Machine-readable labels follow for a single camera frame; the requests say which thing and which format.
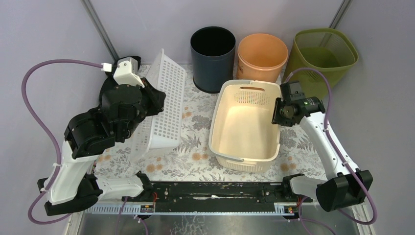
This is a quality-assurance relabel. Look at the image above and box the white slotted basket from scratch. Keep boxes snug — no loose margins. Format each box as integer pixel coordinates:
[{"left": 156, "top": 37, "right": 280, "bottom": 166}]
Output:
[{"left": 128, "top": 49, "right": 187, "bottom": 162}]

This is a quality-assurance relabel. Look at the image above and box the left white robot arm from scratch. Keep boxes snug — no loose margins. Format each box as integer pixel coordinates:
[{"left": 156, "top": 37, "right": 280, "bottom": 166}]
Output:
[{"left": 37, "top": 81, "right": 166, "bottom": 216}]

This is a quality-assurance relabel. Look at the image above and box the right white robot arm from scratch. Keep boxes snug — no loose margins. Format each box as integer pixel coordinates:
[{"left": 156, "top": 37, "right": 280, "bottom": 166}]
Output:
[{"left": 272, "top": 97, "right": 373, "bottom": 212}]

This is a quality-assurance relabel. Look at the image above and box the dark blue round bin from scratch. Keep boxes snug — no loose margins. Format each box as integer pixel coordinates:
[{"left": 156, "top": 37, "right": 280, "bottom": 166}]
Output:
[{"left": 190, "top": 26, "right": 236, "bottom": 94}]

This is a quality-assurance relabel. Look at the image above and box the orange round bin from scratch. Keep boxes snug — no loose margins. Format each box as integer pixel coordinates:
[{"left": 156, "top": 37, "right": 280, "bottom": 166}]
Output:
[{"left": 236, "top": 33, "right": 288, "bottom": 83}]

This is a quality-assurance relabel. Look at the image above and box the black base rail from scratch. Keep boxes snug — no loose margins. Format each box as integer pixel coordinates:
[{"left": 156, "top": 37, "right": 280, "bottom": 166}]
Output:
[{"left": 126, "top": 181, "right": 304, "bottom": 216}]

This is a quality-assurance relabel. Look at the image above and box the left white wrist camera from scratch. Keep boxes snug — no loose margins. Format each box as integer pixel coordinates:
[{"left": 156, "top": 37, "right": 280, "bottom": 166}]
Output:
[{"left": 113, "top": 56, "right": 144, "bottom": 88}]

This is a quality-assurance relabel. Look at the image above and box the green mesh waste bin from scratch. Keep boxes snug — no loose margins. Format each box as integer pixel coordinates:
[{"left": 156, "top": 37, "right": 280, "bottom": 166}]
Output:
[{"left": 281, "top": 28, "right": 359, "bottom": 88}]

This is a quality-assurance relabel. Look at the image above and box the cream perforated large basket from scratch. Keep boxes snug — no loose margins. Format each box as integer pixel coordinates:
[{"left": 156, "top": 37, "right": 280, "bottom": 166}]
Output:
[{"left": 208, "top": 79, "right": 281, "bottom": 173}]

